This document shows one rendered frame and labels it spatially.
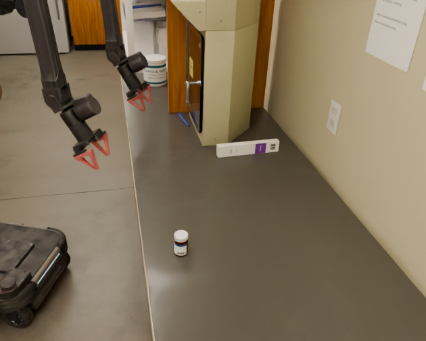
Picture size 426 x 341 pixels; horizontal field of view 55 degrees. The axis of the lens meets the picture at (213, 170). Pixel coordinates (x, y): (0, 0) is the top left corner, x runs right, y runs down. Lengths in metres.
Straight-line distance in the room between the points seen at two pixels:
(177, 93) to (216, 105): 0.39
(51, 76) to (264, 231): 0.79
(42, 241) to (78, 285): 0.31
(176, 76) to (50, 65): 0.79
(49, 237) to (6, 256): 0.24
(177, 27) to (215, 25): 0.39
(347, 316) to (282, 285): 0.17
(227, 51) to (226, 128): 0.32
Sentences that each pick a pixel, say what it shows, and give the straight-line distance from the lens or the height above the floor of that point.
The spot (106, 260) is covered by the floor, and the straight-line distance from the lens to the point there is 2.58.
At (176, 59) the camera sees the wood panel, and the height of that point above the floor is 1.20.
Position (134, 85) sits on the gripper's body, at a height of 1.14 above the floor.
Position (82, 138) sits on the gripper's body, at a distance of 1.39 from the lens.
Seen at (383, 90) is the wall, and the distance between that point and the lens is 1.32.
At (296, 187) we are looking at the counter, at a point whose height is 0.94.
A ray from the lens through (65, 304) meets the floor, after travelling 2.39.
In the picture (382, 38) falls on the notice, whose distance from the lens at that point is 1.34.
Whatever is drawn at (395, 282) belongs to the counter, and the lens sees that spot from 1.24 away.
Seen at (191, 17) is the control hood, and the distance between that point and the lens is 1.54.
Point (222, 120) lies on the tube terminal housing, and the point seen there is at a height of 1.05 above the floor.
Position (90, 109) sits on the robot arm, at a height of 1.24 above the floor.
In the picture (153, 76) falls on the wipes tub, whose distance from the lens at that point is 2.36.
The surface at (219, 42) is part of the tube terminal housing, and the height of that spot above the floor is 1.37.
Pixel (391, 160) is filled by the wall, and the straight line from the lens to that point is 1.31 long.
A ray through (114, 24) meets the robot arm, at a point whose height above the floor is 1.39.
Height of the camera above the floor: 1.75
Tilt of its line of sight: 31 degrees down
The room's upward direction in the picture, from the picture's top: 3 degrees clockwise
